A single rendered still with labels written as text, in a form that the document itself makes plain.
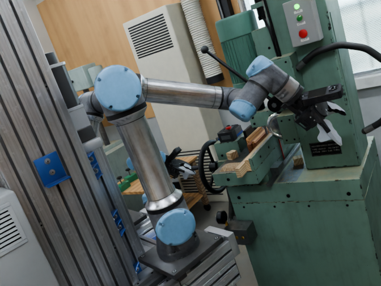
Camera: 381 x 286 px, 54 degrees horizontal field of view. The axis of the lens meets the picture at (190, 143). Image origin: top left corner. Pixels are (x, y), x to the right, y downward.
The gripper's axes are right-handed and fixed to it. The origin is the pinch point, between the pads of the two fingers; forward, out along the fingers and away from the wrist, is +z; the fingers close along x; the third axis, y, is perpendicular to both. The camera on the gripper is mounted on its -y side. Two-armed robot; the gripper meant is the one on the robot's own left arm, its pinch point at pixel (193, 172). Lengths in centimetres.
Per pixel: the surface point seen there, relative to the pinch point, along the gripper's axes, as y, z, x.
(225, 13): -55, -69, -132
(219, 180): -15.0, 23.5, 17.1
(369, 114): -6, 55, -148
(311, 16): -86, 40, 4
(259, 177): -23.0, 39.7, 13.9
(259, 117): -37.6, 25.2, -9.2
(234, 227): 7.2, 34.1, 14.4
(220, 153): -14.0, 11.1, -5.0
